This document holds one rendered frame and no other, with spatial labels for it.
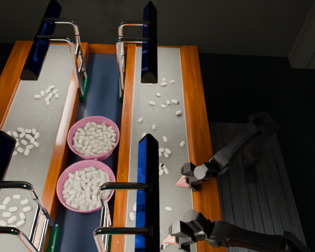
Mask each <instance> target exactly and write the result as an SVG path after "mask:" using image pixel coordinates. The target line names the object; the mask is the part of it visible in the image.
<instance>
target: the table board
mask: <svg viewBox="0 0 315 252"><path fill-rule="evenodd" d="M50 45H69V43H58V42H51V43H50ZM136 47H142V45H136ZM157 47H158V48H181V46H160V45H158V46H157ZM88 49H89V53H94V54H117V47H116V44H92V43H88ZM123 49H124V54H127V51H128V45H126V44H124V45H123Z"/></svg>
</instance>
